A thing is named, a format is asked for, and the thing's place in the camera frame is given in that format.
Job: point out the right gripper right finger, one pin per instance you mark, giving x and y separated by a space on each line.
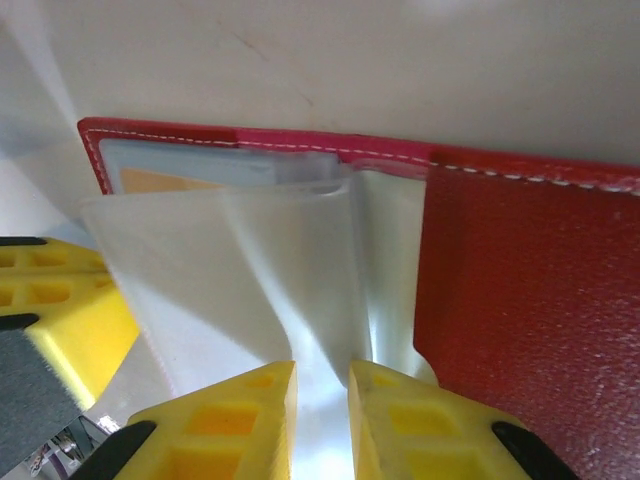
425 440

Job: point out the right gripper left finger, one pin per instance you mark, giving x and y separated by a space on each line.
215 440

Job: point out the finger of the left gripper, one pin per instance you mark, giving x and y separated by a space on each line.
75 340
50 257

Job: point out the red leather card holder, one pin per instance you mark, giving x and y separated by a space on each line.
525 300

